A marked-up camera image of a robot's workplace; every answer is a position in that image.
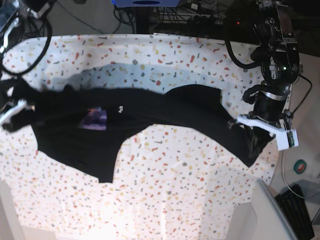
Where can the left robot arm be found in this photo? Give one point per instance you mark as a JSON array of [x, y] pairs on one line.
[[278, 58]]

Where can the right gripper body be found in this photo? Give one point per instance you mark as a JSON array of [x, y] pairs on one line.
[[13, 108]]

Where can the black keyboard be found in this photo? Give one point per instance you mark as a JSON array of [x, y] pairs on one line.
[[295, 210]]

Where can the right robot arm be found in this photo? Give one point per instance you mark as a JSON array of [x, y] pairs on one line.
[[14, 16]]

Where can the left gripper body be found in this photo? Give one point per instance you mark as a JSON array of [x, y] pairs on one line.
[[285, 138]]

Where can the black t-shirt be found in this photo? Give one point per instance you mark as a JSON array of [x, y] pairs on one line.
[[84, 129]]

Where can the green tape roll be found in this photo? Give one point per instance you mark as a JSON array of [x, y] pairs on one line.
[[300, 166]]

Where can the blue box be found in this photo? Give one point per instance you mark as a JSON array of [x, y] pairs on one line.
[[147, 3]]

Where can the terrazzo pattern table cloth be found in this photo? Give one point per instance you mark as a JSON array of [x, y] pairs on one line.
[[170, 183]]

